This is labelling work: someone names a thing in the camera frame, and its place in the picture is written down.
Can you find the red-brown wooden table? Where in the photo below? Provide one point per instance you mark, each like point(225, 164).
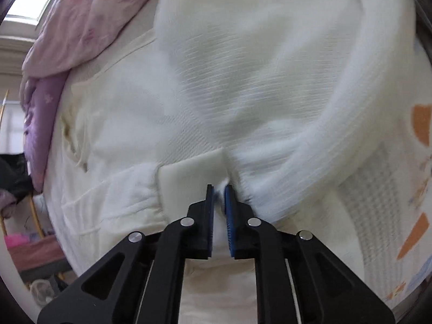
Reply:
point(33, 253)

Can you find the pink cloth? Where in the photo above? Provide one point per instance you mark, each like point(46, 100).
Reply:
point(15, 240)

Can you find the white knit sweater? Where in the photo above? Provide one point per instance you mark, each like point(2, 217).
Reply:
point(236, 91)

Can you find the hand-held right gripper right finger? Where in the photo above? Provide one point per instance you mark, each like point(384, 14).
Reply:
point(228, 216)

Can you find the white fan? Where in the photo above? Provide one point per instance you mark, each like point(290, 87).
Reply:
point(38, 289)

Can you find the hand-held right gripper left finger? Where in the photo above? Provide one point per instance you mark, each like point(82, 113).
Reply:
point(211, 216)

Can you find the pink floral quilt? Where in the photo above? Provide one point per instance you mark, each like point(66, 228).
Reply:
point(84, 23)

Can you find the white printed waffle blanket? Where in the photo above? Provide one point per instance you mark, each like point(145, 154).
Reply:
point(381, 209)

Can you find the purple floral pillow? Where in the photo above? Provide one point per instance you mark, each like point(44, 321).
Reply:
point(44, 125)

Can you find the dark cloth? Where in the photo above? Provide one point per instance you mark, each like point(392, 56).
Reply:
point(13, 175)

